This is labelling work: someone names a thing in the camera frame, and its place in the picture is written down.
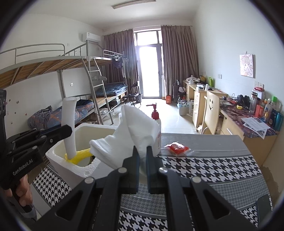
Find bundled blue quilt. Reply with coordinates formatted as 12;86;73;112
28;100;94;130

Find white pump lotion bottle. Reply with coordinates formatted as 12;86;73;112
147;103;161;156

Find white styrofoam box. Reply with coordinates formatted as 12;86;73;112
46;124;121;189

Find wooden desk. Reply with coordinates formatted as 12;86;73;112
183;80;278;166

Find white foam roll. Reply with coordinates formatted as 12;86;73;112
61;97;77;160

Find cartoon wall picture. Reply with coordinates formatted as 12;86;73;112
239;53;255;78

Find black folding chair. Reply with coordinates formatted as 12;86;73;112
122;81;141;106

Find person's left hand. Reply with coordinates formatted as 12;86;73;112
15;175;33;207

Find grey bucket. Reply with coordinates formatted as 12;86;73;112
177;101;189;116

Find red snack packet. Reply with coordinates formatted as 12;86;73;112
164;142;191;156

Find ceiling lamp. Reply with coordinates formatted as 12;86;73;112
112;0;156;10

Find black smartphone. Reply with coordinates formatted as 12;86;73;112
256;194;272;227

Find papers on desk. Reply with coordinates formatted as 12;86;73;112
241;117;270;139

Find left brown curtain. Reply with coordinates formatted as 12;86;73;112
103;29;138;89

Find houndstooth tablecloth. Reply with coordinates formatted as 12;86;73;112
33;133;272;230

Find right brown curtain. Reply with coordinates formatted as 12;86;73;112
161;25;199;96

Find wooden smiley chair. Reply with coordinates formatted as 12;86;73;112
201;91;220;135

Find metal bunk bed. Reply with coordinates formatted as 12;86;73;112
0;39;130;130

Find air conditioner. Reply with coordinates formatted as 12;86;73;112
81;32;101;43

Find yellow foam fruit net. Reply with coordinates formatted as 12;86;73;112
64;148;92;165

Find brown curtain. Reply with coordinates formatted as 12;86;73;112
103;29;138;89
161;25;199;96

